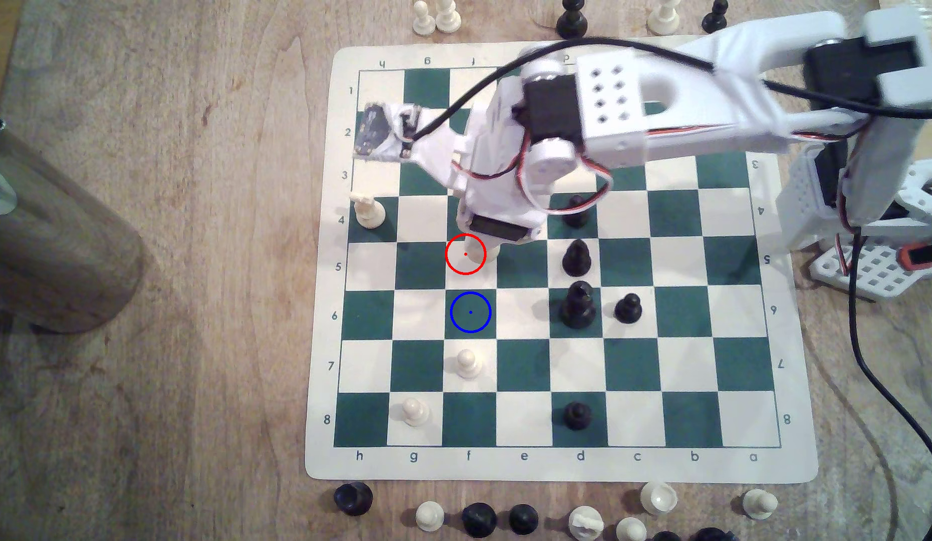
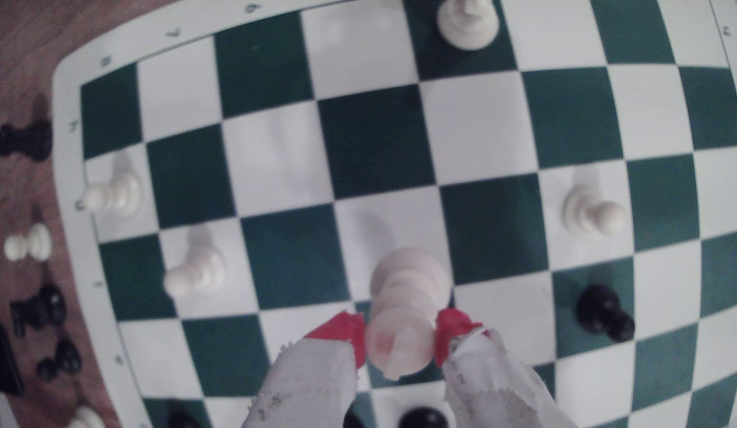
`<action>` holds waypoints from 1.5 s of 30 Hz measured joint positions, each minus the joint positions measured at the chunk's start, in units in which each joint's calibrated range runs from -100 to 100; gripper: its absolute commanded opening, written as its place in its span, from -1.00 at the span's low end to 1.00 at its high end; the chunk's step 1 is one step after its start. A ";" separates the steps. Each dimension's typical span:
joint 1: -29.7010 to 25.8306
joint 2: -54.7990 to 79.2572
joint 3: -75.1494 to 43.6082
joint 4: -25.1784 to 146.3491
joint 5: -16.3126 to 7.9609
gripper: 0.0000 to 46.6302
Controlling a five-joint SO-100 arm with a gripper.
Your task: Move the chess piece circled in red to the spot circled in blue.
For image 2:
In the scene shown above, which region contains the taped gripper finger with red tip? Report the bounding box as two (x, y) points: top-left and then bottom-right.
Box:
(244, 312), (369, 428)
(434, 308), (577, 428)

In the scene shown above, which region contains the white chess piece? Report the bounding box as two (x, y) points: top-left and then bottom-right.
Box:
(65, 405), (107, 428)

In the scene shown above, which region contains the black chess piece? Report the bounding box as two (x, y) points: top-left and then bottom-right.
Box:
(10, 284), (67, 338)
(36, 339), (83, 382)

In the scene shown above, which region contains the white chess pawn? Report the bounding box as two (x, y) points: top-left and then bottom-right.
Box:
(163, 241), (228, 300)
(561, 184), (628, 237)
(80, 169), (143, 218)
(3, 223), (53, 263)

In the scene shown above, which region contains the green white chess mat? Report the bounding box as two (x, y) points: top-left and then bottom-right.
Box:
(50, 0), (737, 428)

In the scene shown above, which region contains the white chess knight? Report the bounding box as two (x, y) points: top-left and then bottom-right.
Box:
(435, 0), (500, 51)

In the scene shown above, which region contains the black chess bishop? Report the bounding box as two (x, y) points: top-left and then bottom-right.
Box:
(397, 406), (449, 428)

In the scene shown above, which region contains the black block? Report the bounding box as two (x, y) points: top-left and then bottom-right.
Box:
(0, 321), (25, 397)

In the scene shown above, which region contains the black chess pawn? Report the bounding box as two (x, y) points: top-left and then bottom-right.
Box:
(575, 284), (636, 344)

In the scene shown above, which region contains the white chess bishop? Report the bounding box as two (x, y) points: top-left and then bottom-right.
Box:
(365, 248), (453, 381)

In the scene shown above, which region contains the black chess rook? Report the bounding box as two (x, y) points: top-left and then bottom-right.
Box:
(0, 120), (53, 162)

